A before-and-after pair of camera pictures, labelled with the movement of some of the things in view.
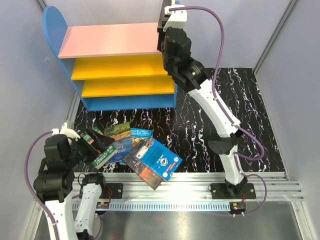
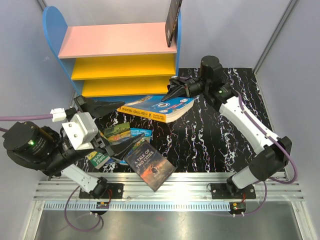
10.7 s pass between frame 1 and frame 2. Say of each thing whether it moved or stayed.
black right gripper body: moved
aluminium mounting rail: stayed
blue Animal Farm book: stayed
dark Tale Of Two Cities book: stayed
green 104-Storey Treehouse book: stayed
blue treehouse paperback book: moved
